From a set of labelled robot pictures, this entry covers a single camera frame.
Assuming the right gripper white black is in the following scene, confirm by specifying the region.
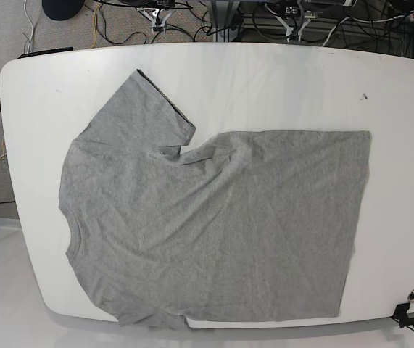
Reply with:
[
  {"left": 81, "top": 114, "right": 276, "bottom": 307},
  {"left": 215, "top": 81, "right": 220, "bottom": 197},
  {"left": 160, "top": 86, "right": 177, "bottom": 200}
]
[{"left": 138, "top": 7, "right": 174, "bottom": 32}]

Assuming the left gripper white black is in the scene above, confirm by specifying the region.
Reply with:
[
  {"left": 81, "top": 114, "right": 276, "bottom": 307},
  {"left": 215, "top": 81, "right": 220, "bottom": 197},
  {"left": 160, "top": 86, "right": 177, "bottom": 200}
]
[{"left": 274, "top": 11, "right": 318, "bottom": 41}]

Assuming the grey t-shirt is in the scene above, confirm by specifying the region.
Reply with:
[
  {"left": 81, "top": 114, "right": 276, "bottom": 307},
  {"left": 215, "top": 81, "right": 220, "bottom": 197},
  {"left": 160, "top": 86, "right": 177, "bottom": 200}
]
[{"left": 59, "top": 70, "right": 371, "bottom": 329}]

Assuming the yellow cable on floor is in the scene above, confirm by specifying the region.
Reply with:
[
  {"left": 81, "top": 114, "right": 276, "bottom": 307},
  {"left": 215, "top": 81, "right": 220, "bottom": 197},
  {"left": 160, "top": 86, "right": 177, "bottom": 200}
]
[{"left": 91, "top": 1, "right": 103, "bottom": 49}]

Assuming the metal frame stand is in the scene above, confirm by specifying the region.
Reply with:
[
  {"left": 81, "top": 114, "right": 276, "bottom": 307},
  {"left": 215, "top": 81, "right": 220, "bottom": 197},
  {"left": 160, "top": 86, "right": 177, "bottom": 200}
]
[{"left": 205, "top": 1, "right": 243, "bottom": 43}]

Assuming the white cable on floor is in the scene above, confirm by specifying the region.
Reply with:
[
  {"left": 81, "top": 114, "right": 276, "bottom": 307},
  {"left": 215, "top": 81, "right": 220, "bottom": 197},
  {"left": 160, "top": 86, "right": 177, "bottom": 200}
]
[{"left": 22, "top": 0, "right": 36, "bottom": 54}]

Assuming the black clamp with cable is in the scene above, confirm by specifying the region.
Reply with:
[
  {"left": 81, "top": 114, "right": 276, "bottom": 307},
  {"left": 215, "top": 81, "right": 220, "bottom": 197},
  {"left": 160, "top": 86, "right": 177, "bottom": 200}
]
[{"left": 391, "top": 303, "right": 414, "bottom": 332}]

